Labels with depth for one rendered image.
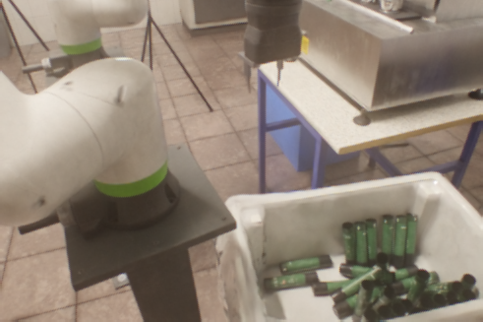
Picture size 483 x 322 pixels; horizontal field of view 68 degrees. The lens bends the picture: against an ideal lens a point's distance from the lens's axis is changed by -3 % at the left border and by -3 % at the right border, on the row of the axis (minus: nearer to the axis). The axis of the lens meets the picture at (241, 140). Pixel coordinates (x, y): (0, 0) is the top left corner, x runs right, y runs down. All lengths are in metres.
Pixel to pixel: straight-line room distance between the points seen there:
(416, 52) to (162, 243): 0.89
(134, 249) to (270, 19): 0.39
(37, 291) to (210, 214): 1.33
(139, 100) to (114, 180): 0.13
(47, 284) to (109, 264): 1.29
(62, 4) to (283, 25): 0.79
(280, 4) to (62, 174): 0.32
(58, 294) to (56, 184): 1.38
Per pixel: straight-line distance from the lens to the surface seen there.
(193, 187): 0.68
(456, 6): 1.33
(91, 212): 0.62
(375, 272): 1.05
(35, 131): 0.45
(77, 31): 1.19
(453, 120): 1.32
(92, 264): 0.60
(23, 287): 1.92
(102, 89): 0.50
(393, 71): 1.16
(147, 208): 0.61
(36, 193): 0.44
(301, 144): 2.04
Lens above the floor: 1.36
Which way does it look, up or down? 34 degrees down
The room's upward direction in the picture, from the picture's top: 2 degrees counter-clockwise
